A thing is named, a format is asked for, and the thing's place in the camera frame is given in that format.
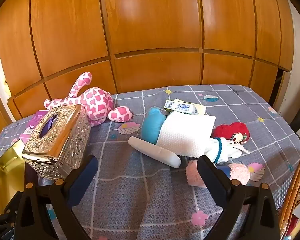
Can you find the rattan chair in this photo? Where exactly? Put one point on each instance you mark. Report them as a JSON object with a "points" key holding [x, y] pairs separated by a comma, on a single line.
{"points": [[295, 192]]}

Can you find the pale mesh fabric roll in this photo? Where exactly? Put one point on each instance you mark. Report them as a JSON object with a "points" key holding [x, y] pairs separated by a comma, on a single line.
{"points": [[152, 150]]}

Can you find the pink fluffy sock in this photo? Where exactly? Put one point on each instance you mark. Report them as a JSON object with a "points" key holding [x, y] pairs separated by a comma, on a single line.
{"points": [[240, 173]]}

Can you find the red-haired doll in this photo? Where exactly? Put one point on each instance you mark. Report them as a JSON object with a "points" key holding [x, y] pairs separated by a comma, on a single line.
{"points": [[227, 130]]}

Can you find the white textured towel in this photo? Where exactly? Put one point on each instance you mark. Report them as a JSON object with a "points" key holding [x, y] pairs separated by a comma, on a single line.
{"points": [[185, 135]]}

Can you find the purple cardboard box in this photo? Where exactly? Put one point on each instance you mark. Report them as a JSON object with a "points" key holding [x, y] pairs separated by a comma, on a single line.
{"points": [[31, 125]]}

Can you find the silver embossed tissue box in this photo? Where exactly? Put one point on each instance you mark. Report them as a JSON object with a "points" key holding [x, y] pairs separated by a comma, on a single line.
{"points": [[57, 140]]}

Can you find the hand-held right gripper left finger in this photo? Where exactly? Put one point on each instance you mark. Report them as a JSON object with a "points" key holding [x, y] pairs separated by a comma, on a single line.
{"points": [[83, 180]]}

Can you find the blue plush toy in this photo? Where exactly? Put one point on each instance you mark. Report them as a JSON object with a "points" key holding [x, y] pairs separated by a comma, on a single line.
{"points": [[151, 125]]}

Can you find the wooden wardrobe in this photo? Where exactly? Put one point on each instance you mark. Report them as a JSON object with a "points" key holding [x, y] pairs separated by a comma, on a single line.
{"points": [[152, 17]]}

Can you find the pink spotted plush toy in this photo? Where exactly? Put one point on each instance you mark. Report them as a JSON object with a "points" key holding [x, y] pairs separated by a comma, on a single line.
{"points": [[95, 100]]}

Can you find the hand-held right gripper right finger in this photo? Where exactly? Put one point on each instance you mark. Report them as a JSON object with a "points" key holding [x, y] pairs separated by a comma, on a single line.
{"points": [[220, 190]]}

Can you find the white knit glove blue band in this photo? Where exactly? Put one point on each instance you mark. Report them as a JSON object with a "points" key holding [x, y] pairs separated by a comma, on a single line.
{"points": [[218, 152]]}

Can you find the gold box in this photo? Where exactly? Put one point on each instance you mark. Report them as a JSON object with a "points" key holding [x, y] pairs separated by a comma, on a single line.
{"points": [[7, 165]]}

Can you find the blue tissue pack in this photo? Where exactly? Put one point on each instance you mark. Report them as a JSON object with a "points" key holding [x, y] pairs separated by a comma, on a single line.
{"points": [[187, 107]]}

